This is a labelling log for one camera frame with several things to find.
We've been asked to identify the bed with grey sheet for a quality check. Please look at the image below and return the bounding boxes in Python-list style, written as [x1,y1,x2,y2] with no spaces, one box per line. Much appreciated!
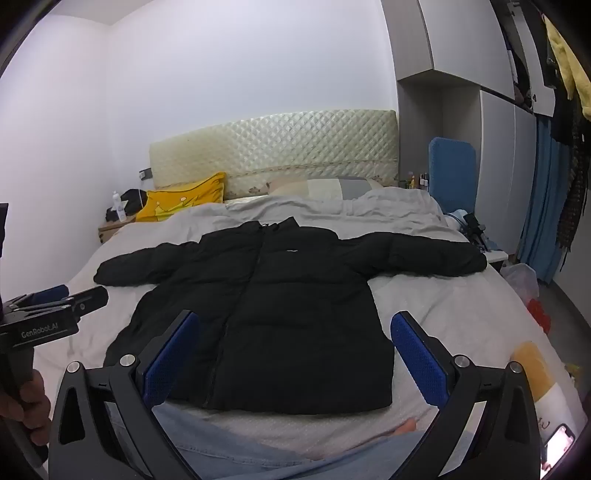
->
[25,187,578,462]

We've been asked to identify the person's left hand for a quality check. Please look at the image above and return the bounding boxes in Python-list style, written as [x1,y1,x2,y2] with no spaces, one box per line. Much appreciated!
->
[0,368,52,455]

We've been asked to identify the patchwork pillow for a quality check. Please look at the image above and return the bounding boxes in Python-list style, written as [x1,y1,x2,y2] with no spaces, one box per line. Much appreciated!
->
[267,176,384,201]

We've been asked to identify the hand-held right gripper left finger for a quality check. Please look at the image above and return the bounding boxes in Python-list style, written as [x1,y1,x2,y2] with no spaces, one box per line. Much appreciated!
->
[48,310,201,480]

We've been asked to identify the white plastic bag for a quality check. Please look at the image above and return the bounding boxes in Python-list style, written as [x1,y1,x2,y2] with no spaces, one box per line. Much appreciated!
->
[501,262,541,306]

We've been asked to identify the grey wardrobe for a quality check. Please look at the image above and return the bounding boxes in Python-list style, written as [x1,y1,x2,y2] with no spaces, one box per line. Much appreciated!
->
[381,0,548,283]

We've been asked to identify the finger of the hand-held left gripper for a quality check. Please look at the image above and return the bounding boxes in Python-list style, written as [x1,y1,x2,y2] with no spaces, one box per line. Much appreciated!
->
[7,284,71,309]
[28,285,110,324]

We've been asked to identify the person's bare foot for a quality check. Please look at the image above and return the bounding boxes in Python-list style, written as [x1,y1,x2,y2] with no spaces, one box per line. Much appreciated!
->
[392,417,422,437]

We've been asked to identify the yellow and white pillow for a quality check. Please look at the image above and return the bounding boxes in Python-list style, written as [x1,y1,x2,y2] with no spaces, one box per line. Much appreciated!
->
[509,340,579,457]

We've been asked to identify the person's jeans leg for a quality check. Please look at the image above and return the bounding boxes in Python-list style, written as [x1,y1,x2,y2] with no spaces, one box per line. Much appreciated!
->
[154,403,445,480]

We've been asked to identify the yellow hanging garment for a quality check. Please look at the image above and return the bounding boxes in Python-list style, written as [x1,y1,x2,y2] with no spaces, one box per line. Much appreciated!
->
[545,17,591,121]

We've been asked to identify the red cloth item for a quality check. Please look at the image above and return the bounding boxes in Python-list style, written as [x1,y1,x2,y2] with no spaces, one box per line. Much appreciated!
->
[527,298,553,334]

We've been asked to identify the small bottles on shelf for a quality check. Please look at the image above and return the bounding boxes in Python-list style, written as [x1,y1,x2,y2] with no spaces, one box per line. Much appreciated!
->
[400,171,431,190]

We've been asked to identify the black bag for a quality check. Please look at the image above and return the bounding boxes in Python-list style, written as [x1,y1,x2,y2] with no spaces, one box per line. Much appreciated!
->
[105,188,149,222]

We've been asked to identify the dark hanging clothes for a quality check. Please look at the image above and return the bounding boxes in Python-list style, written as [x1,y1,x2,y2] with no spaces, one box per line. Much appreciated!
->
[549,80,591,274]

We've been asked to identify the wooden nightstand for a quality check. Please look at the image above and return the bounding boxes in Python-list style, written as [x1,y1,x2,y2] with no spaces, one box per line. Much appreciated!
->
[97,220,134,244]

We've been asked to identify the black device stand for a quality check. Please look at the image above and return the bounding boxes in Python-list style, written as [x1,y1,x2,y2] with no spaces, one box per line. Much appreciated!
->
[462,211,488,252]

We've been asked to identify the black puffer jacket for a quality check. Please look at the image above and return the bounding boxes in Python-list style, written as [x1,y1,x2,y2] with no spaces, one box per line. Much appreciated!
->
[93,217,489,414]

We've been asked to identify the smartphone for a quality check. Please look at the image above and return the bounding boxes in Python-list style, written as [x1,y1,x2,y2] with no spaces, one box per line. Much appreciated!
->
[539,424,578,472]

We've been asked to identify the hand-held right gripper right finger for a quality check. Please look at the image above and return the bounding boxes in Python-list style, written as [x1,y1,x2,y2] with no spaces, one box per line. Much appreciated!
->
[390,311,542,480]

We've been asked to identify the cream quilted headboard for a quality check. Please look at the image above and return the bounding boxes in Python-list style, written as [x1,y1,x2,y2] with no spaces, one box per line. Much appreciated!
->
[148,109,400,200]

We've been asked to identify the blue curtain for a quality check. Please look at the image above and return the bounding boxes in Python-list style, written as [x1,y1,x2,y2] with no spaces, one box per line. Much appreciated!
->
[516,114,574,286]

